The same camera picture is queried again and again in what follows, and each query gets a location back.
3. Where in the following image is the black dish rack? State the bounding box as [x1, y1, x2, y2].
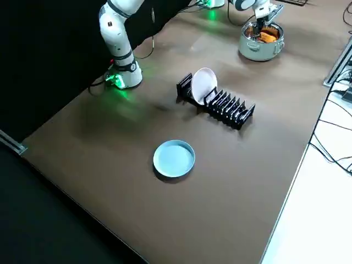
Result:
[175, 72, 256, 131]

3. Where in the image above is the black base cable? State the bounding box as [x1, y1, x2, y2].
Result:
[87, 75, 111, 96]

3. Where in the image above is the black desk cable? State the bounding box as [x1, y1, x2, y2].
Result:
[309, 82, 352, 177]

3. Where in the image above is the steel cooking pot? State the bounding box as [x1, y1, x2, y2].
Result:
[238, 21, 285, 62]

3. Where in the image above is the white plate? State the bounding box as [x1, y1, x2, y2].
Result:
[191, 67, 219, 107]

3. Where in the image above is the black cable with silver plug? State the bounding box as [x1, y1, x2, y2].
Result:
[131, 35, 157, 60]

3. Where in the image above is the orange corn cob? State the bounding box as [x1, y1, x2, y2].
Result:
[259, 26, 279, 44]

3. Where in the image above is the black wire cup rack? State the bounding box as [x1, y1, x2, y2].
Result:
[282, 0, 309, 7]

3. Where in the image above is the light blue plate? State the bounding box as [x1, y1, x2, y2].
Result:
[152, 139, 196, 179]

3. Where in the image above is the aluminium frame profile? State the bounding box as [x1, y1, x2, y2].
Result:
[0, 129, 28, 155]

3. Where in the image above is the aluminium frame post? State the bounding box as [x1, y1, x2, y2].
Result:
[323, 35, 352, 87]

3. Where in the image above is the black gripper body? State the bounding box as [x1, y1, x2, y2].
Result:
[255, 16, 273, 30]

